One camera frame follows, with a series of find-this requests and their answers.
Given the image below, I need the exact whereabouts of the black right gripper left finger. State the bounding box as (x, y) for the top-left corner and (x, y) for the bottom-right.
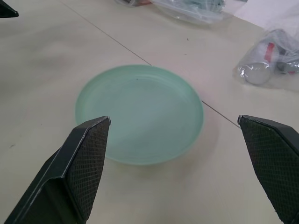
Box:
(4, 115), (111, 224)

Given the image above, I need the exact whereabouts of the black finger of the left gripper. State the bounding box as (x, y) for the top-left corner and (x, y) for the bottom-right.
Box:
(0, 0), (19, 19)

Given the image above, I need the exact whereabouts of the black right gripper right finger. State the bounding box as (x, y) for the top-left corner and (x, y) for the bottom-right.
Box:
(237, 114), (299, 224)

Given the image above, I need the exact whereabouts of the light green round plate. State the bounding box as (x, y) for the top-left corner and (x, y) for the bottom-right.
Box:
(74, 64), (205, 166)

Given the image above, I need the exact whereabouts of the clear plastic bag with parts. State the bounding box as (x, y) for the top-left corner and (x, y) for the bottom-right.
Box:
(232, 28), (299, 91)

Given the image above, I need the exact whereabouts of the white plastic sheet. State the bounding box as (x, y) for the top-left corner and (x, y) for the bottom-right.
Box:
(230, 0), (299, 32)

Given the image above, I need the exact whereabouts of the clear plastic bag with tubes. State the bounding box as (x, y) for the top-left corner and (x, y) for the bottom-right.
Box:
(149, 0), (231, 25)

